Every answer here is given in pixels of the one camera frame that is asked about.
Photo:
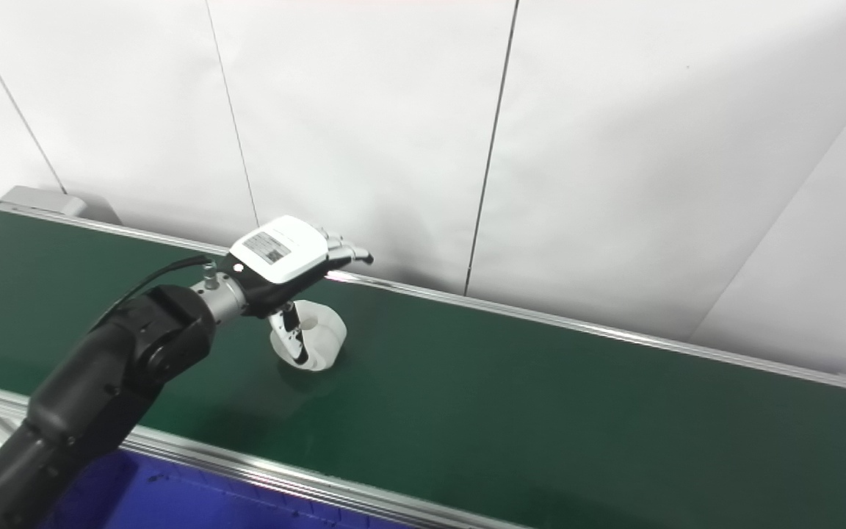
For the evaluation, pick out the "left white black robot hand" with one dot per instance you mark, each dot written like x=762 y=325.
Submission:
x=283 y=250

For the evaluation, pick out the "white round plastic part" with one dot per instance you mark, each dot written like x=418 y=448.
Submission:
x=324 y=334

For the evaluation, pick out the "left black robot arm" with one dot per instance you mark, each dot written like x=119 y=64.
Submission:
x=100 y=397

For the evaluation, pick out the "grey conveyor motor box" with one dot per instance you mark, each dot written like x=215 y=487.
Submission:
x=37 y=200

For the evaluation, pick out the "blue plastic bin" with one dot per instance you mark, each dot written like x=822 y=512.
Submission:
x=173 y=496

